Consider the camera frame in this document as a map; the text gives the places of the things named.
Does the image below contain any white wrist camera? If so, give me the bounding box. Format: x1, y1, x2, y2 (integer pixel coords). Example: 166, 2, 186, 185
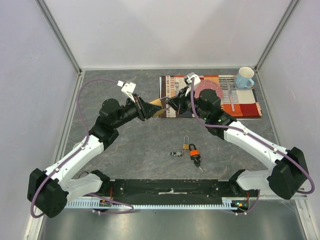
183, 72, 201, 89
117, 80, 136, 99

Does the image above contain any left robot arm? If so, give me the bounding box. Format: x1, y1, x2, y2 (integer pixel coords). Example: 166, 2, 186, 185
27, 94, 163, 218

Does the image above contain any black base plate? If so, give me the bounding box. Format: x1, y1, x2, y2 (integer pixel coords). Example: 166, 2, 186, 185
96, 179, 258, 206

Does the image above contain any pink handled knife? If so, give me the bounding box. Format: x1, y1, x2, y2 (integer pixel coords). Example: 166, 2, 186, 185
226, 79, 235, 112

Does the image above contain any small brass padlock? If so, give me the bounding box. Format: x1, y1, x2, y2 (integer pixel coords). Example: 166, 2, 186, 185
182, 135, 190, 151

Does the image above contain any colourful patchwork placemat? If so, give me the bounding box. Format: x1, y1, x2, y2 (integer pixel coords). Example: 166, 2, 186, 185
159, 75, 262, 119

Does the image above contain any pink dotted plate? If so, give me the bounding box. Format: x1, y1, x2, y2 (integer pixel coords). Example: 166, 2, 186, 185
194, 80, 223, 99

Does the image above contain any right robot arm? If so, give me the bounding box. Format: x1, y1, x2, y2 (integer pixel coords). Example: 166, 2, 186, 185
166, 87, 309, 200

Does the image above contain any light blue mug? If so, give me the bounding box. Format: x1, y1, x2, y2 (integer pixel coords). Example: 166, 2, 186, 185
234, 66, 255, 89

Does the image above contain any orange black padlock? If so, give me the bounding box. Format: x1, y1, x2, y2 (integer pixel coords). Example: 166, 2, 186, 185
189, 143, 201, 161

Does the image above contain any light blue cable duct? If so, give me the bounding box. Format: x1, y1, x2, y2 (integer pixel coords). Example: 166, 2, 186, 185
65, 197, 249, 211

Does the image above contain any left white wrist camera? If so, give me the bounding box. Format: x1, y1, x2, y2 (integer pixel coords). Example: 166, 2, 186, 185
117, 80, 136, 99

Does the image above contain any large brass padlock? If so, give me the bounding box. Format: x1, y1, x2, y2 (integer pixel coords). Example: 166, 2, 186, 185
149, 96, 170, 118

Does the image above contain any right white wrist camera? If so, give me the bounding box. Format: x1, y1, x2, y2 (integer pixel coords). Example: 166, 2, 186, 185
183, 72, 201, 89

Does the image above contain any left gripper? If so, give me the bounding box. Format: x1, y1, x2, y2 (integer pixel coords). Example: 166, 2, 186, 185
115, 94, 164, 129

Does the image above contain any pink handled fork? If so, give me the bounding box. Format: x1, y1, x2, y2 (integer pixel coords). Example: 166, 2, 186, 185
174, 77, 180, 95

